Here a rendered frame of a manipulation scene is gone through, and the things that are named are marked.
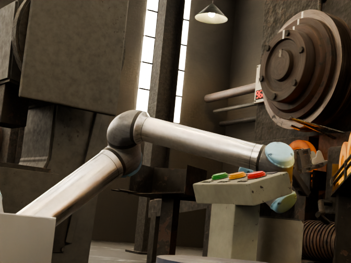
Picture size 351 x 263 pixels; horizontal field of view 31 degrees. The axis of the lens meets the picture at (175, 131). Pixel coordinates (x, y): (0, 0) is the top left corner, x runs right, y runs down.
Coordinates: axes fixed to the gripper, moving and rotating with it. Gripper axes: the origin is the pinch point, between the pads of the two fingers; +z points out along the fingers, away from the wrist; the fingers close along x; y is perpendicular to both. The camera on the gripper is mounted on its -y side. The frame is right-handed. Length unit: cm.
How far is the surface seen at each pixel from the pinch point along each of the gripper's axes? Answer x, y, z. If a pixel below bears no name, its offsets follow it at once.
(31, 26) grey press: 267, 112, -12
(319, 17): 2, 54, 12
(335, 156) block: -11.8, 3.0, -5.3
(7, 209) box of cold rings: 247, -11, -57
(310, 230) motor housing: -19.1, -17.3, -28.0
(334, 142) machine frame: 0.7, 6.8, 7.0
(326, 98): -4.4, 23.3, 2.1
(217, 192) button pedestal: -55, 7, -82
